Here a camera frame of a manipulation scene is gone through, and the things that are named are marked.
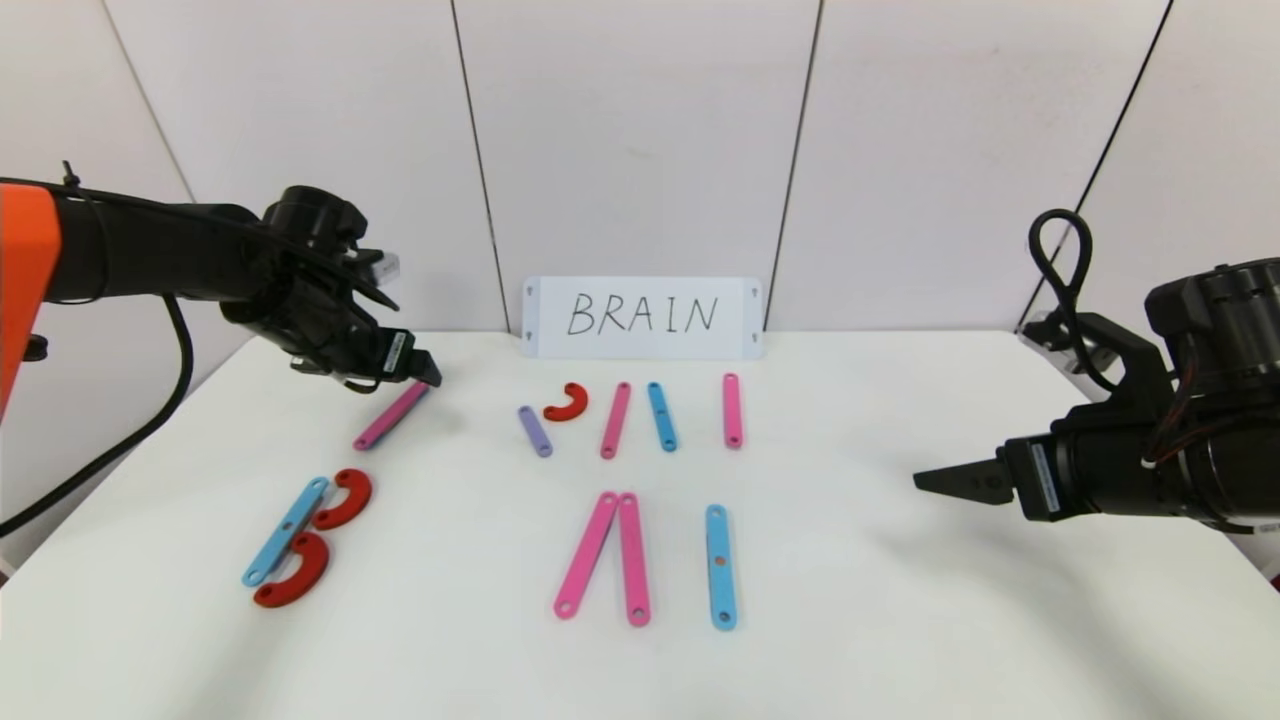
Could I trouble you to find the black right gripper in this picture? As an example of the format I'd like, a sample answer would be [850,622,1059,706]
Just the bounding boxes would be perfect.
[913,402,1192,523]

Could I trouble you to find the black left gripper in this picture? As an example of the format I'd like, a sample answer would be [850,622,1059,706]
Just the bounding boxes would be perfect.
[305,300,443,388]

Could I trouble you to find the light blue three-hole bar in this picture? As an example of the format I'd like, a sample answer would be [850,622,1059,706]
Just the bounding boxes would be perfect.
[646,382,679,453]
[242,477,330,588]
[705,504,738,632]

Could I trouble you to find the white sign reading BRAIN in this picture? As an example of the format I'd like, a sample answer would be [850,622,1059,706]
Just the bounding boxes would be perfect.
[523,277,764,361]

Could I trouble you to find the purple short bar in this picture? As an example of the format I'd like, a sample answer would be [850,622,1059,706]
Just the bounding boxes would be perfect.
[517,405,554,459]

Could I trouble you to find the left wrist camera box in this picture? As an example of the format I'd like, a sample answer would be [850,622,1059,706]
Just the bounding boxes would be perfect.
[345,250,401,291]

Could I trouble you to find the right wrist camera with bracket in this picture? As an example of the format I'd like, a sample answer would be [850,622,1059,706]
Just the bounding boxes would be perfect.
[1020,310,1181,431]

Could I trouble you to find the black looped right arm cable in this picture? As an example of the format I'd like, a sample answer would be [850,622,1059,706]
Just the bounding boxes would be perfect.
[1028,208,1121,391]

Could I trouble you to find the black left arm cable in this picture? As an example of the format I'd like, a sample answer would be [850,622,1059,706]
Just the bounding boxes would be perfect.
[0,295,194,539]

